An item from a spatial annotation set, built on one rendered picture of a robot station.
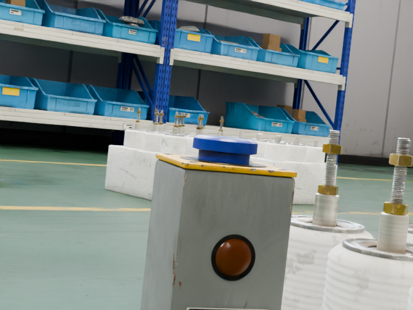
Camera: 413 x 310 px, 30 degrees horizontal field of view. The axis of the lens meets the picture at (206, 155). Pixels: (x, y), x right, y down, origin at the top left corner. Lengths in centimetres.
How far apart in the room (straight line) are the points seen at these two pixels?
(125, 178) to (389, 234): 245
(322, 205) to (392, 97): 754
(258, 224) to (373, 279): 15
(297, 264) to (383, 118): 749
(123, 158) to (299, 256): 238
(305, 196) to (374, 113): 476
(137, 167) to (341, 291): 240
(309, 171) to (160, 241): 289
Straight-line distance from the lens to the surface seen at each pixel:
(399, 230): 61
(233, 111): 635
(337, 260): 60
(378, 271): 58
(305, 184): 334
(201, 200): 44
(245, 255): 45
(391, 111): 825
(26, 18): 511
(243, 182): 45
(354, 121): 786
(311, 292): 69
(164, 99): 553
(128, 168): 301
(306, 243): 69
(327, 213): 72
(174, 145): 287
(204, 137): 46
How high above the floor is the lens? 34
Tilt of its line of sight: 3 degrees down
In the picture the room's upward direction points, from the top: 6 degrees clockwise
